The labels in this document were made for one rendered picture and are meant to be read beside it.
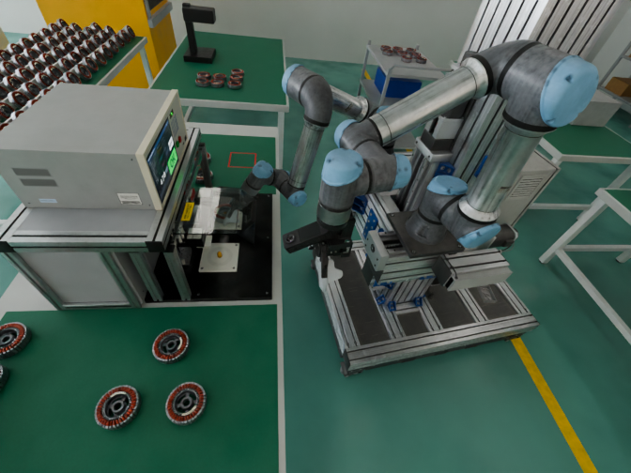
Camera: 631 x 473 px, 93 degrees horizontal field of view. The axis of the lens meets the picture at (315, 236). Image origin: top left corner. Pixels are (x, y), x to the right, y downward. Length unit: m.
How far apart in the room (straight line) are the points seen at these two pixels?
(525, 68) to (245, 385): 1.11
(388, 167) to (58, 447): 1.12
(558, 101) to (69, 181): 1.20
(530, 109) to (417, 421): 1.63
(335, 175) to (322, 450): 1.51
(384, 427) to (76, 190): 1.72
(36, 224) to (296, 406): 1.40
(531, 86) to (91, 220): 1.18
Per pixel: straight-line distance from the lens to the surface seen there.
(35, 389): 1.32
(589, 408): 2.61
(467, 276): 1.28
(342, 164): 0.57
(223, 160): 1.95
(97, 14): 4.83
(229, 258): 1.33
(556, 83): 0.79
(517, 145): 0.86
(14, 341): 1.40
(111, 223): 1.09
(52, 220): 1.18
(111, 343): 1.28
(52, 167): 1.11
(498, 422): 2.22
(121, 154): 0.99
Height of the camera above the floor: 1.81
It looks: 46 degrees down
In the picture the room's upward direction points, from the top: 9 degrees clockwise
